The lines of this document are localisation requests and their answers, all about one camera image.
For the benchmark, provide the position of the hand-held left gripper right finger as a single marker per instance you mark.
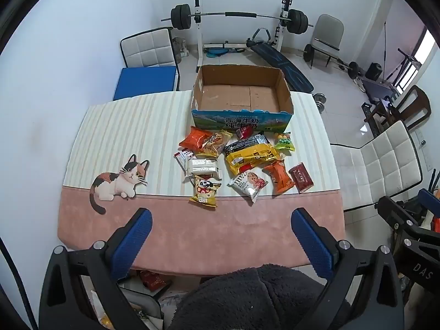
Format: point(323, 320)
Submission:
point(312, 244)

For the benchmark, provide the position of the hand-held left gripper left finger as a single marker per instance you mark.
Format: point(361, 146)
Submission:
point(132, 244)

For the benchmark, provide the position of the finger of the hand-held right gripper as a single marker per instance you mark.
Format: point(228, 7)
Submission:
point(395, 209)
point(429, 197)

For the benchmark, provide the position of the brown snack packet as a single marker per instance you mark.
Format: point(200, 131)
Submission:
point(300, 177)

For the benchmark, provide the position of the red-white snack packet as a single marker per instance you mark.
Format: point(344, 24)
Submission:
point(181, 156)

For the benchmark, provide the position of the cardboard box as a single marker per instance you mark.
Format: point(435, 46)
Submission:
point(240, 99)

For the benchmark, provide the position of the orange plastic bag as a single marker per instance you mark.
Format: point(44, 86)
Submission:
point(436, 221)

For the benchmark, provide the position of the white padded chair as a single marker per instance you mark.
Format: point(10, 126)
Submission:
point(378, 165)
point(147, 48)

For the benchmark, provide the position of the grey bin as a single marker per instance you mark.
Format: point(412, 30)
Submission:
point(141, 306)

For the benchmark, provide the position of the orange snack packet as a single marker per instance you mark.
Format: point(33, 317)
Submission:
point(279, 177)

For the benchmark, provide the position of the dark fleece clothing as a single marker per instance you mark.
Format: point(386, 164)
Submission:
point(247, 299)

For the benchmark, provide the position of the white cookie packet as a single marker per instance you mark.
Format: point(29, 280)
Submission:
point(248, 183)

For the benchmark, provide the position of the yellow panda snack packet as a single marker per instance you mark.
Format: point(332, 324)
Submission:
point(205, 190)

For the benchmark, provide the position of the brown wooden chair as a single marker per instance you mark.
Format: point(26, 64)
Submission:
point(417, 103)

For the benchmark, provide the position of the white snack packet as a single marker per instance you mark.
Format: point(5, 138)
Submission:
point(202, 166)

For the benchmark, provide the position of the green candy packet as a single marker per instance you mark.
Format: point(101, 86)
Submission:
point(285, 141)

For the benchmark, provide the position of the large black-yellow snack packet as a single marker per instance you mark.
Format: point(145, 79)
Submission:
point(251, 154)

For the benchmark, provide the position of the striped cat print tablecloth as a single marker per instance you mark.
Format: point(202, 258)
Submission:
point(154, 127)

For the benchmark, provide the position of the orange-red snack packet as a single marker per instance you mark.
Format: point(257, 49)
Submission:
point(196, 140)

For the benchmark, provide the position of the small red snack packet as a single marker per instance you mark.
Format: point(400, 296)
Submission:
point(244, 132)

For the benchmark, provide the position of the yellow chips packet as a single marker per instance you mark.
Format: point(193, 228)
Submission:
point(216, 143)

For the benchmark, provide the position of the chrome dumbbell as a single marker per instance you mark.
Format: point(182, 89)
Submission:
point(319, 100)

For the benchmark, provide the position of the black stand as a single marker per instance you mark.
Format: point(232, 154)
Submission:
point(405, 62)

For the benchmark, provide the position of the black speaker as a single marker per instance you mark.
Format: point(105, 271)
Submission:
point(373, 71)

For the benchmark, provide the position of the window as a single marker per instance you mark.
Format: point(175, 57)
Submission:
point(426, 48)

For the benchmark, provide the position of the blue seat cushion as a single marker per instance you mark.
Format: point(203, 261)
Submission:
point(144, 82)

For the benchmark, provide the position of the short barbell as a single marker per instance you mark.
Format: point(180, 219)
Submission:
point(307, 52)

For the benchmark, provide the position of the black weight bench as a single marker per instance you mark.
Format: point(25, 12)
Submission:
point(285, 65)

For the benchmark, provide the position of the grey chair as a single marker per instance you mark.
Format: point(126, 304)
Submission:
point(328, 31)

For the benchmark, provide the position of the blue exercise disc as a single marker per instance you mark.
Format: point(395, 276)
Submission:
point(216, 52)

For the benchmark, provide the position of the white squat rack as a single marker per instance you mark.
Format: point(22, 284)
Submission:
point(198, 41)

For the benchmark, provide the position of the long barbell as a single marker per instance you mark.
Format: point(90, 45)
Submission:
point(213, 14)

